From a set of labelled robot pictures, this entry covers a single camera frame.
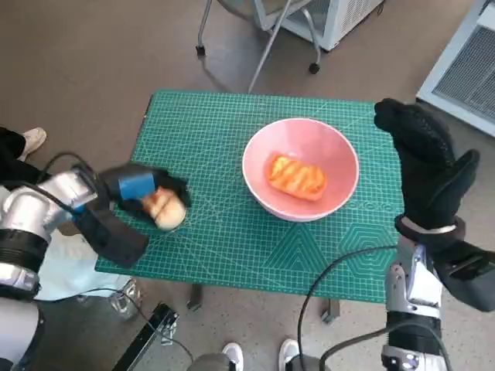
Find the grey wheeled chair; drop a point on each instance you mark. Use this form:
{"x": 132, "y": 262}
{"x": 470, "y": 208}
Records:
{"x": 271, "y": 41}

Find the pink bowl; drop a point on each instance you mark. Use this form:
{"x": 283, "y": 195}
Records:
{"x": 336, "y": 185}

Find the white louvered cabinet unit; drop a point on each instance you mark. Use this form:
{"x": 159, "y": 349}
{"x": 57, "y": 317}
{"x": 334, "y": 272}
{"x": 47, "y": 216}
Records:
{"x": 348, "y": 17}

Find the rectangular toasted bread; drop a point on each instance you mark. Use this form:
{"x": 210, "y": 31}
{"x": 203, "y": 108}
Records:
{"x": 295, "y": 178}

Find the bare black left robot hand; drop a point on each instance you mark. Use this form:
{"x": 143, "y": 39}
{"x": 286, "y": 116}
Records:
{"x": 135, "y": 187}

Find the white shoe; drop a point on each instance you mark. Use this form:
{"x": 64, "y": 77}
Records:
{"x": 233, "y": 355}
{"x": 289, "y": 352}

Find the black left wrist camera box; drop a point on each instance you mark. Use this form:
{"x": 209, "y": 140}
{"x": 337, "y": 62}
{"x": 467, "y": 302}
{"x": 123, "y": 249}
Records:
{"x": 112, "y": 239}

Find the green cutting mat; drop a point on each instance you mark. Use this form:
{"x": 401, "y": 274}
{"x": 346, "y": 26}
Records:
{"x": 232, "y": 251}

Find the black metal bracket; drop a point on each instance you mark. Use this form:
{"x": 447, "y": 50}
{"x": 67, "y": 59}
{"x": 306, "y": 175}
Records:
{"x": 151, "y": 332}

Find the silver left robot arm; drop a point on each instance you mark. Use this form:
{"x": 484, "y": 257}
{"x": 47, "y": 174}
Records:
{"x": 27, "y": 205}

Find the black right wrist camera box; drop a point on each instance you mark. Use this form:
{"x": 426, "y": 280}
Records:
{"x": 472, "y": 278}

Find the round bread bun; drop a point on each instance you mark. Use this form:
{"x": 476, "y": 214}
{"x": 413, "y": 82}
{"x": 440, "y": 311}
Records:
{"x": 170, "y": 216}

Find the person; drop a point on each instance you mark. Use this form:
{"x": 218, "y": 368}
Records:
{"x": 11, "y": 154}

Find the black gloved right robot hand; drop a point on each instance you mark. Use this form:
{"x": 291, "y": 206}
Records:
{"x": 429, "y": 174}

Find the pale blue grille cabinet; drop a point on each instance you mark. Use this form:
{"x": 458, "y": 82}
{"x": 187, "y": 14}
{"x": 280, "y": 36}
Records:
{"x": 464, "y": 75}

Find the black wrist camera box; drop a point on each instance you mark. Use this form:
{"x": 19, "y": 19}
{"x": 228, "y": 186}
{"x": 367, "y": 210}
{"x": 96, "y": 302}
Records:
{"x": 472, "y": 278}
{"x": 112, "y": 239}

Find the dark metal table leg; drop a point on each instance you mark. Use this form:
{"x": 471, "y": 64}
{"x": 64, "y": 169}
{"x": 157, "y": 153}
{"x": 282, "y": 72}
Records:
{"x": 195, "y": 297}
{"x": 330, "y": 311}

